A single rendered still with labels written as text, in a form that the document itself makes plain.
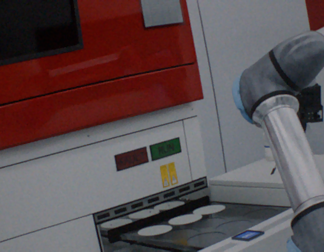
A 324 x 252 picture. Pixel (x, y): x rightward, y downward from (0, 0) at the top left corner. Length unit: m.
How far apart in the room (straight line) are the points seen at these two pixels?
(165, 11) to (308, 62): 0.71
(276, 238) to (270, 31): 3.31
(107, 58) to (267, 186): 0.60
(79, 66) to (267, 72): 0.60
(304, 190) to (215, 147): 2.96
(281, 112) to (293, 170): 0.14
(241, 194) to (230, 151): 2.27
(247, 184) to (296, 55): 0.72
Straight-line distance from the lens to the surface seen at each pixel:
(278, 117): 1.46
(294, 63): 1.48
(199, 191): 2.20
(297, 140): 1.42
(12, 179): 1.83
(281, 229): 1.57
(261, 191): 2.07
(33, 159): 1.86
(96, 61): 1.91
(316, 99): 2.06
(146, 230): 1.98
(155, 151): 2.09
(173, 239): 1.85
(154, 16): 2.05
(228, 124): 4.38
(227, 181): 2.16
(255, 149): 4.57
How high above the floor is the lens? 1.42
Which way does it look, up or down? 7 degrees down
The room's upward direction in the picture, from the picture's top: 9 degrees counter-clockwise
